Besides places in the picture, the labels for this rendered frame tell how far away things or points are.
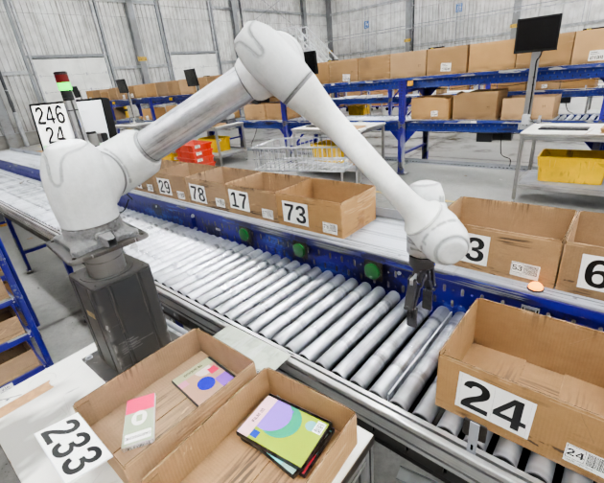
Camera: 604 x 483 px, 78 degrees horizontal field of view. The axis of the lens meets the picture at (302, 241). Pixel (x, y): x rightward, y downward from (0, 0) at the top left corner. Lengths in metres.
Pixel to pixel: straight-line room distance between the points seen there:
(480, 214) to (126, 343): 1.37
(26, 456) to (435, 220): 1.15
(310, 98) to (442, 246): 0.45
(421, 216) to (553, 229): 0.82
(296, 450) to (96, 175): 0.84
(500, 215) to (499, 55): 4.44
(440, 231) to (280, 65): 0.51
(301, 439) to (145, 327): 0.61
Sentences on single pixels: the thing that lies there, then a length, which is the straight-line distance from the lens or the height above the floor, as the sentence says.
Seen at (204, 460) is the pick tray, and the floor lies 0.76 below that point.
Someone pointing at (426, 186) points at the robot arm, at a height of 1.27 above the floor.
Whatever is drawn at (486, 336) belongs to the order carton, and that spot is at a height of 0.79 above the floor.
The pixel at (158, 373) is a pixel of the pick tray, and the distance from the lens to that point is 1.27.
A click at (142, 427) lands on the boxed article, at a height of 0.77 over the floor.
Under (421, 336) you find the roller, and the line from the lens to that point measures 1.31.
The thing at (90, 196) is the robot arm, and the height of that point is 1.32.
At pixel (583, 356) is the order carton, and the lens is 1.24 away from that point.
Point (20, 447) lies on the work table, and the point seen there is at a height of 0.75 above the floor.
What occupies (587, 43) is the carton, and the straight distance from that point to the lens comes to 5.77.
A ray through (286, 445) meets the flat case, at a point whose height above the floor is 0.80.
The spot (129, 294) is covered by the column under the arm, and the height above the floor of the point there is 1.01.
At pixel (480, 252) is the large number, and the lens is 1.40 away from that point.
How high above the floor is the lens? 1.56
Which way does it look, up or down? 24 degrees down
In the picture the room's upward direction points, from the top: 6 degrees counter-clockwise
